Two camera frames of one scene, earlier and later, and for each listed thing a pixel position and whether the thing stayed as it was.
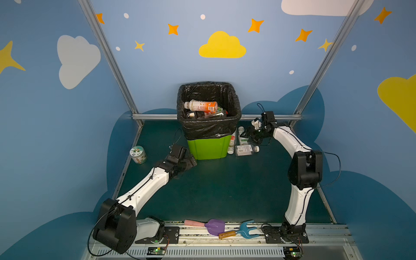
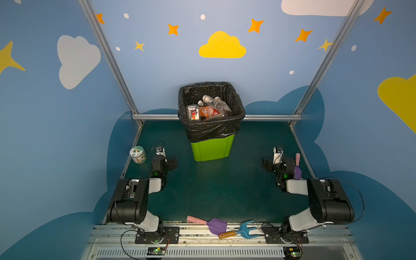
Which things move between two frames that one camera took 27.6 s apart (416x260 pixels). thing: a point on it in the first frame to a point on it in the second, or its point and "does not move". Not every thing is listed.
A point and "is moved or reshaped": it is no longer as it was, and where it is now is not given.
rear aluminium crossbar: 244,117 does not move
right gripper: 254,130 to 271,163
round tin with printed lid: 138,155 does not move
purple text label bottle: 246,150 to 221,105
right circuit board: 292,252 does not move
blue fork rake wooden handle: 244,231 does not move
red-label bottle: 207,106 is moved or reshaped
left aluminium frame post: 87,7 does not move
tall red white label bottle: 231,148 to 193,112
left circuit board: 156,251 does not move
